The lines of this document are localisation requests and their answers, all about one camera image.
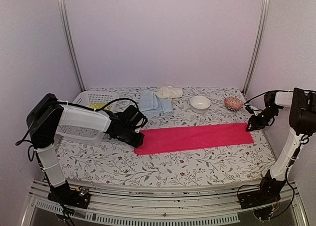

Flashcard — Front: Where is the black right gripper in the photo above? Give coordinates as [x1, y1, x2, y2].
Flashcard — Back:
[246, 106, 279, 131]

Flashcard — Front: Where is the green crocodile pattern towel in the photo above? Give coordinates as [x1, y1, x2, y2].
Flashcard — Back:
[88, 103, 111, 111]

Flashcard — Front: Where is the pink towel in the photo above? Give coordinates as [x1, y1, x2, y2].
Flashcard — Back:
[134, 123, 254, 155]

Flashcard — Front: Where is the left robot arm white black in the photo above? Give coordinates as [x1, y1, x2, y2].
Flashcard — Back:
[15, 93, 148, 209]

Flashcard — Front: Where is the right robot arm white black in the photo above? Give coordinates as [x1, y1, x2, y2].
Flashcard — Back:
[237, 88, 316, 209]

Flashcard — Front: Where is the red white patterned ball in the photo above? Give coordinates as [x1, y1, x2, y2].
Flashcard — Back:
[224, 97, 243, 112]

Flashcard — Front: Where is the light blue towel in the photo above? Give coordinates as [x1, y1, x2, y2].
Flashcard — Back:
[139, 91, 173, 113]

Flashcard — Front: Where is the white plastic basket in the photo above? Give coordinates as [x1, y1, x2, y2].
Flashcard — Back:
[56, 91, 119, 146]

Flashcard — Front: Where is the white ceramic bowl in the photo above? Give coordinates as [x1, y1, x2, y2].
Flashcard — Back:
[190, 96, 211, 113]

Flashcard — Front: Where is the cream rolled towel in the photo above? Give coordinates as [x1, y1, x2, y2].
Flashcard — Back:
[155, 86, 183, 99]

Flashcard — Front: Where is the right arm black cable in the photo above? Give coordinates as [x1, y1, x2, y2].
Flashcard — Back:
[243, 90, 294, 108]

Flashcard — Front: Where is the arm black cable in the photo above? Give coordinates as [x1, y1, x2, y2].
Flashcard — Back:
[243, 90, 294, 108]
[15, 97, 146, 147]

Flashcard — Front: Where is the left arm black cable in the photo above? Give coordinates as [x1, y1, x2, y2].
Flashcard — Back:
[15, 97, 146, 147]

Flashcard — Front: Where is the aluminium front rail base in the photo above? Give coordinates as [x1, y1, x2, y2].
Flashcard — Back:
[21, 180, 309, 226]

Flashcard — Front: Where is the right aluminium frame post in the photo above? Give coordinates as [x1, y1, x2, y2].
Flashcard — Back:
[242, 0, 270, 95]

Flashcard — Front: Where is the aluminium frame post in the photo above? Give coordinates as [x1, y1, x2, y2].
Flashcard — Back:
[242, 0, 270, 95]
[57, 0, 85, 92]

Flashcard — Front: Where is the left aluminium frame post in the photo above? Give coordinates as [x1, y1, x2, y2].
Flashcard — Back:
[57, 0, 85, 92]

